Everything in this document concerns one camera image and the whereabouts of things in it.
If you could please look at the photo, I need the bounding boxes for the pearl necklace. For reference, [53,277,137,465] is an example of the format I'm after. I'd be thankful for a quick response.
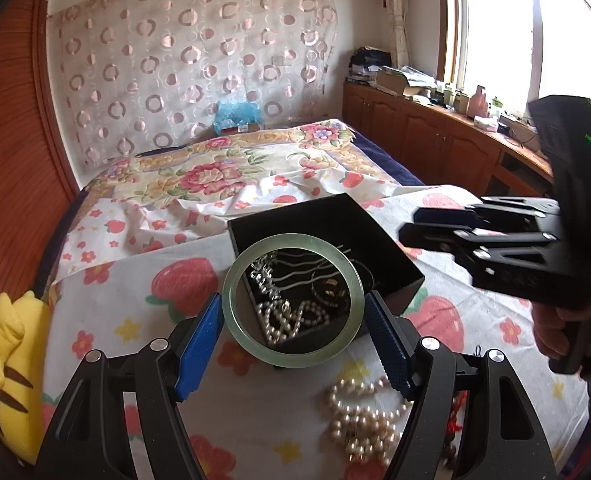
[325,376,415,467]

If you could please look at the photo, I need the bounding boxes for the green jade bangle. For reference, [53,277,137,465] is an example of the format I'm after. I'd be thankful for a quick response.
[222,233,365,368]

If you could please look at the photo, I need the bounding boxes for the silver chain necklace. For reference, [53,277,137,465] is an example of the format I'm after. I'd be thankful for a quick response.
[246,246,352,306]

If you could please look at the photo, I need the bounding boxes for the metal link watch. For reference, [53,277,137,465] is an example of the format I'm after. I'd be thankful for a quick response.
[311,273,350,310]

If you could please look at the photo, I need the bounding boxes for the black jewelry box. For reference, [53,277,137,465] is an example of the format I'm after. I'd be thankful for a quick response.
[226,192,427,356]

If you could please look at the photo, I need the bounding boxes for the person's right hand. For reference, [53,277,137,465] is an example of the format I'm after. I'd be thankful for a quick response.
[532,302,591,382]

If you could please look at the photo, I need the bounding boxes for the wooden sideboard cabinet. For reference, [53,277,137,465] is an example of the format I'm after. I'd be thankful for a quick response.
[342,81,553,197]

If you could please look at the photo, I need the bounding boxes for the pink bottle on cabinet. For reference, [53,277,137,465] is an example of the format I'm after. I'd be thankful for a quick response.
[467,84,489,119]

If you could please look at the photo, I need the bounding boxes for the clutter pile on cabinet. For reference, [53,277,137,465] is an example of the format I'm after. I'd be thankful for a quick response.
[345,47,437,96]

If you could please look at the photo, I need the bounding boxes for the floral quilt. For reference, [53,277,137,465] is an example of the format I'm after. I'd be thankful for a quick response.
[82,119,397,218]

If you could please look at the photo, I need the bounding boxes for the yellow plush toy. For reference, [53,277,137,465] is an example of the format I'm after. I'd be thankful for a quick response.
[0,290,54,465]

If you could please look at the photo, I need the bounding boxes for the pink circle lace curtain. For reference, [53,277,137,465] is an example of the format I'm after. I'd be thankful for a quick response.
[47,0,338,174]

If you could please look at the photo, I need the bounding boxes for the small pearl bracelet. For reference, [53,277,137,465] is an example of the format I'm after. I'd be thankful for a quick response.
[254,299,331,348]

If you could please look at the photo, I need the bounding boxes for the red braided cord bracelet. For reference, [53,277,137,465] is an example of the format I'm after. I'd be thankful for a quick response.
[445,391,469,436]

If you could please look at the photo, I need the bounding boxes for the window with wooden frame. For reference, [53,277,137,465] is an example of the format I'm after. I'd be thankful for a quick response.
[441,0,591,118]

